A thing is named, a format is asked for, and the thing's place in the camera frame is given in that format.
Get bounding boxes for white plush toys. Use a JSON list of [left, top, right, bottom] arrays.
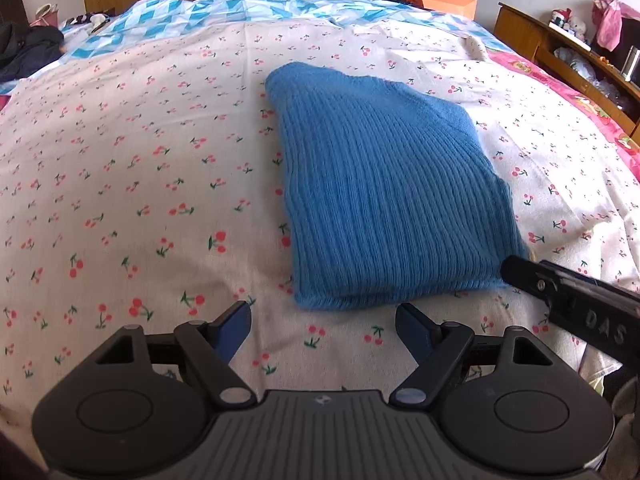
[[549, 7, 590, 42]]

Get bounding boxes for dark clothes pile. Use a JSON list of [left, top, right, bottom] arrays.
[[0, 22, 66, 84]]

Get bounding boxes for pink bag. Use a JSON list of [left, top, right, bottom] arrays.
[[30, 3, 62, 27]]

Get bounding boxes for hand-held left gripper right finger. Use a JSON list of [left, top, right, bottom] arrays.
[[389, 302, 557, 409]]

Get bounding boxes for wooden headboard shelf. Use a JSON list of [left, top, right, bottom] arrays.
[[494, 2, 640, 137]]

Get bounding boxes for pink cloth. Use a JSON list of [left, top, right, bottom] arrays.
[[592, 0, 640, 54]]

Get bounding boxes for cherry print bed sheet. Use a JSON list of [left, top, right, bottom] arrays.
[[0, 17, 640, 433]]

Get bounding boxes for blue knit sweater yellow stripe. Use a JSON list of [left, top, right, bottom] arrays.
[[264, 61, 532, 312]]

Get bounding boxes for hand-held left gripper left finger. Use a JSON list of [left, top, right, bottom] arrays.
[[96, 301, 257, 409]]

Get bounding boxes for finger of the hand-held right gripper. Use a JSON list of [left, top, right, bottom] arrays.
[[500, 254, 557, 307]]

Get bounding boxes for black white spotted cloth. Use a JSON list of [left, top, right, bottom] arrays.
[[65, 11, 112, 30]]

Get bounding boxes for pink fruit print sheet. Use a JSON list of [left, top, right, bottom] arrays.
[[486, 47, 640, 182]]

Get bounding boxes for orange paper bag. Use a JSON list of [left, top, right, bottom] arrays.
[[406, 0, 478, 21]]

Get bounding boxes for dark brown bed board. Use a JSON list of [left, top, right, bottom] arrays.
[[0, 0, 27, 28]]

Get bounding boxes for blue white checkered quilt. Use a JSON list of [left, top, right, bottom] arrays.
[[59, 0, 497, 62]]

